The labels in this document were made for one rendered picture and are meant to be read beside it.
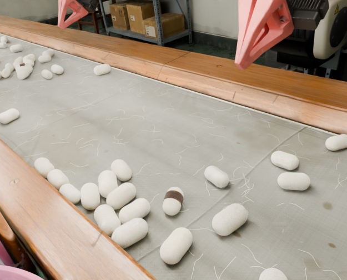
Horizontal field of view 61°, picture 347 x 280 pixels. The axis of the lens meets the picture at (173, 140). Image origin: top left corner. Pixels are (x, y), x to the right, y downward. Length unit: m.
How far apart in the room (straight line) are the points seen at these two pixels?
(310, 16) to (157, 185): 0.25
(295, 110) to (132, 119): 0.25
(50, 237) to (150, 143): 0.19
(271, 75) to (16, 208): 0.43
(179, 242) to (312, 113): 0.28
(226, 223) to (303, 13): 0.24
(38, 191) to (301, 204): 0.28
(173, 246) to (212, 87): 0.33
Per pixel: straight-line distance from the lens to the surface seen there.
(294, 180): 0.34
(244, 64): 0.34
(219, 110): 0.48
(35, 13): 5.33
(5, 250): 0.32
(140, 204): 0.31
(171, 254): 0.27
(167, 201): 0.31
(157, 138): 0.43
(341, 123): 0.45
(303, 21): 0.37
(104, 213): 0.31
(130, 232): 0.29
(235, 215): 0.29
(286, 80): 0.53
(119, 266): 0.26
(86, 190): 0.34
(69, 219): 0.31
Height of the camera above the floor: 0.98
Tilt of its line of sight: 35 degrees down
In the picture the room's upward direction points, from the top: 8 degrees counter-clockwise
